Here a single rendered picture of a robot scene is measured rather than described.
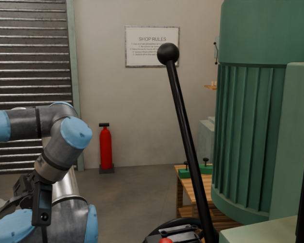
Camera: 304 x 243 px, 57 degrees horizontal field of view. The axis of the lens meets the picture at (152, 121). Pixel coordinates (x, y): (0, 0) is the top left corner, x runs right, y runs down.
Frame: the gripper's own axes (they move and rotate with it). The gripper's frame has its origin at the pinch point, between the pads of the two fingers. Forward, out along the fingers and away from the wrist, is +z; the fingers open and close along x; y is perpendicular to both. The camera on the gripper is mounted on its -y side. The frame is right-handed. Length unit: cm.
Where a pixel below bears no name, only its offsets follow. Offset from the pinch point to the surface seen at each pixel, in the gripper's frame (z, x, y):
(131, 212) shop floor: 59, -154, 80
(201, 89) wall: -69, -231, 170
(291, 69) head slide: -71, 15, -44
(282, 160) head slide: -63, 10, -48
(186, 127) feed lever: -59, 12, -36
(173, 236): -32.8, -17.5, -30.6
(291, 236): -59, 19, -55
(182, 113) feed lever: -60, 13, -34
